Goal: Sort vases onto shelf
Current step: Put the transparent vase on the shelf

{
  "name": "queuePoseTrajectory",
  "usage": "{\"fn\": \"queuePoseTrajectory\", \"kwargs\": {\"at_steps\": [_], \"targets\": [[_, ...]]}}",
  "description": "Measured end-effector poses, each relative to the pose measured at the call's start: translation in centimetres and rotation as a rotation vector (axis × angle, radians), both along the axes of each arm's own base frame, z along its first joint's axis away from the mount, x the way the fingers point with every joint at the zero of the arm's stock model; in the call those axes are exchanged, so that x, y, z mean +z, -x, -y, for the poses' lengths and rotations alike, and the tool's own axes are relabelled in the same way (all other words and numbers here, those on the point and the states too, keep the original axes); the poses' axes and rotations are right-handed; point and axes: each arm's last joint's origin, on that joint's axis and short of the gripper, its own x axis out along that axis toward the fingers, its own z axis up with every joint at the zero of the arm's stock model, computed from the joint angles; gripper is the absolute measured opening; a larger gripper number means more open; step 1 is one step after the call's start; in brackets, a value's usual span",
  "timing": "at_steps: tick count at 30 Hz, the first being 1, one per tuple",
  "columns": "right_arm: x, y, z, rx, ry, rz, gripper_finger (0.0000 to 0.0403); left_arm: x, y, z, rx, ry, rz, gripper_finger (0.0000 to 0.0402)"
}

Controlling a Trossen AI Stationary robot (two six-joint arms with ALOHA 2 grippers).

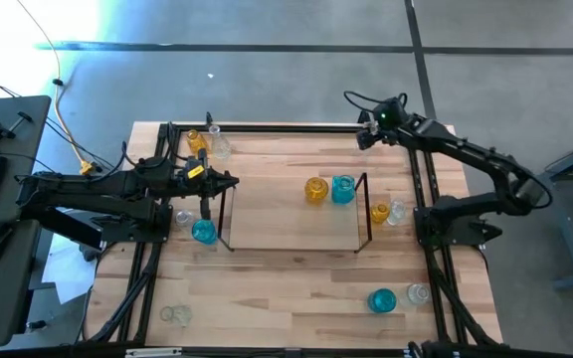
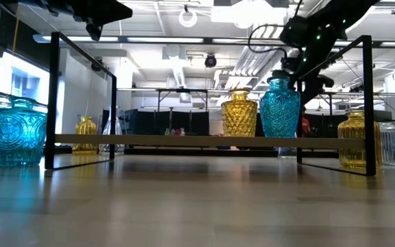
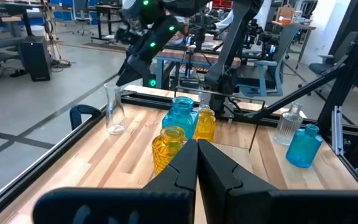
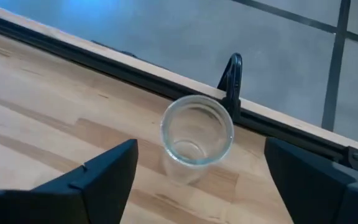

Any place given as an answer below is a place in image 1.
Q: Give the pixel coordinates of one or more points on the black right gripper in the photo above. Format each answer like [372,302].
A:
[395,110]

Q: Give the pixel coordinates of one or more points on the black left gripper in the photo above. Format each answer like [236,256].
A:
[189,188]

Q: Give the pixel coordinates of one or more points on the tall yellow glass vase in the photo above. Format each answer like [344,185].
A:
[196,143]

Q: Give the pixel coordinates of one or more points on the small clear glass vase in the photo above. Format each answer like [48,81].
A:
[183,218]

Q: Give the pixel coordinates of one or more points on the blue medallion glass jar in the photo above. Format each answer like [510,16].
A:
[204,232]

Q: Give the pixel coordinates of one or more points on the square blue glass vase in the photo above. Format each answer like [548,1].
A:
[342,190]

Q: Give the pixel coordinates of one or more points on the round yellow glass vase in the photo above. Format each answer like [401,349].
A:
[316,190]

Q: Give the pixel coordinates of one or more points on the ribbed yellow glass jar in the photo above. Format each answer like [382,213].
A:
[379,214]

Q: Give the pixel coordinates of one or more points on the ribbed clear glass jar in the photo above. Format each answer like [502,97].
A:
[418,294]
[397,211]

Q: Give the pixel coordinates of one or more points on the wide clear glass jar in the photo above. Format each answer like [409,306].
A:
[179,315]

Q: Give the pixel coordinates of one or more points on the blue diamond-pattern glass vase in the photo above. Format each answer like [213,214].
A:
[381,301]

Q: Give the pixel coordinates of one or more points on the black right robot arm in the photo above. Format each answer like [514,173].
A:
[465,149]

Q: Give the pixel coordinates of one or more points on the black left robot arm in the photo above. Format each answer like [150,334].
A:
[92,186]

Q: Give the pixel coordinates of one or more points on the yellow label tag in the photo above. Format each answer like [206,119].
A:
[196,172]

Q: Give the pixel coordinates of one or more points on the grey side desk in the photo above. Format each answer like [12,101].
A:
[23,129]

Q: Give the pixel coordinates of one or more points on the black desk knob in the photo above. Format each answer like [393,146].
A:
[37,325]

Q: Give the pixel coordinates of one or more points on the dark grey desk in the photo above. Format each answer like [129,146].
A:
[13,298]

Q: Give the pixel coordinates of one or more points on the black frame bracket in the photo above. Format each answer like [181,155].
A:
[209,119]
[362,118]

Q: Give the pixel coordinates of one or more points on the black aluminium table frame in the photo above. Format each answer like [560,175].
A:
[291,128]

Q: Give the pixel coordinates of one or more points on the silver metal bracket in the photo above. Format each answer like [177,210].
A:
[153,352]

